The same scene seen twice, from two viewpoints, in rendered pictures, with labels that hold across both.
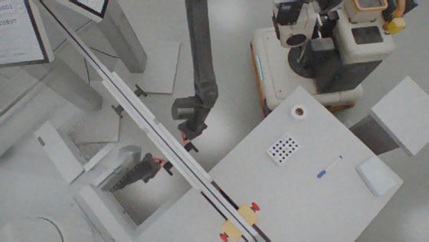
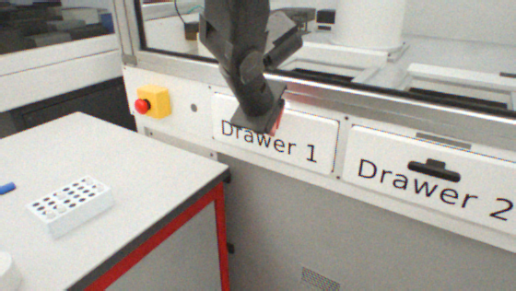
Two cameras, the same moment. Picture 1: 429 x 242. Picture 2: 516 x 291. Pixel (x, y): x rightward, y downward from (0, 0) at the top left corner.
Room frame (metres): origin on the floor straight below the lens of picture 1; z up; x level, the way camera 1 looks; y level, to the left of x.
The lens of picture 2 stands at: (0.78, -0.16, 1.18)
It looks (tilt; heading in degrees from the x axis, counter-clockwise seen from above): 29 degrees down; 154
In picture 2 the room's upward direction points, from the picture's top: straight up
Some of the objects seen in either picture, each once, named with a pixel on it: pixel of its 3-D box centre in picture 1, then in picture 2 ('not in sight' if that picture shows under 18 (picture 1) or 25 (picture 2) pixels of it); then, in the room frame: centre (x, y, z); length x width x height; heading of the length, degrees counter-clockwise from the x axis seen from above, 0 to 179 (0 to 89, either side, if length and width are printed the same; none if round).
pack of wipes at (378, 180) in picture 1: (375, 175); not in sight; (-0.02, -0.63, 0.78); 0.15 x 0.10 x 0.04; 20
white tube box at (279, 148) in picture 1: (283, 149); (72, 204); (0.18, -0.27, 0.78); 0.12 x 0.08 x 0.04; 120
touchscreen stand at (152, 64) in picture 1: (124, 29); not in sight; (1.17, 0.42, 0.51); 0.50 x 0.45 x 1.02; 73
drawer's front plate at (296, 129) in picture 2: (185, 153); (268, 131); (0.23, 0.13, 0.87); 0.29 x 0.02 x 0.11; 32
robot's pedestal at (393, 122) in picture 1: (372, 134); not in sight; (0.21, -0.91, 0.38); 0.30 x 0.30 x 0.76; 26
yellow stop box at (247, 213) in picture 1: (247, 214); (153, 101); (-0.04, -0.06, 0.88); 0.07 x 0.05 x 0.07; 32
